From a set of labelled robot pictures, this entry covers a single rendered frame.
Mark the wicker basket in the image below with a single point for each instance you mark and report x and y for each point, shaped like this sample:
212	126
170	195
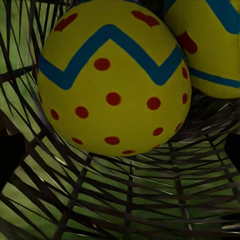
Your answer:
191	130

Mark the easter egg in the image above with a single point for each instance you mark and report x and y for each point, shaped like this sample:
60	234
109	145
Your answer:
208	32
112	78

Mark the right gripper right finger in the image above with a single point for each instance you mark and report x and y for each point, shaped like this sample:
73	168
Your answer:
232	149

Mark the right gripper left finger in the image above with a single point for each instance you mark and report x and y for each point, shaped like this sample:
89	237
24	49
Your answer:
12	149

